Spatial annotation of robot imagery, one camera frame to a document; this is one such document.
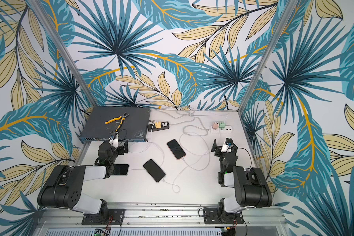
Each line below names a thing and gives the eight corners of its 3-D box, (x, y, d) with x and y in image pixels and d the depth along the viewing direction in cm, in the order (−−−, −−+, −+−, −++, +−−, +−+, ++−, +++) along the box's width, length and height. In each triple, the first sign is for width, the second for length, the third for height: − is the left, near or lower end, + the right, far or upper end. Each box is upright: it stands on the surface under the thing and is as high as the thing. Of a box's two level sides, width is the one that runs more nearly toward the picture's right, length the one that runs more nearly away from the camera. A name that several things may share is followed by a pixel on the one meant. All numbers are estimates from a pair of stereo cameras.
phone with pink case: (176, 160, 96) (176, 158, 94) (166, 144, 103) (166, 142, 102) (186, 155, 98) (186, 153, 97) (175, 139, 106) (175, 138, 104)
